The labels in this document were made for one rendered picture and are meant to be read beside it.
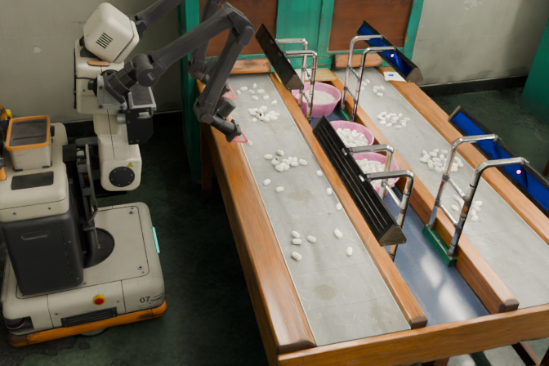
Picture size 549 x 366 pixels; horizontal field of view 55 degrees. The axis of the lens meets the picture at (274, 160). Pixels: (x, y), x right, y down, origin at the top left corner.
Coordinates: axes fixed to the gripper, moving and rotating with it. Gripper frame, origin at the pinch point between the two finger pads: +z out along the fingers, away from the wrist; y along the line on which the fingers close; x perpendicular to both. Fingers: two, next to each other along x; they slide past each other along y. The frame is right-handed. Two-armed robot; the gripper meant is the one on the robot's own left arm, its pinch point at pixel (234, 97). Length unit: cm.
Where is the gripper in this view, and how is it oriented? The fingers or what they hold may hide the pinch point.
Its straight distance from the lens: 256.1
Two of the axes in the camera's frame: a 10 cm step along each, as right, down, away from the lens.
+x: -6.6, 7.0, 2.8
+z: 7.1, 4.6, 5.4
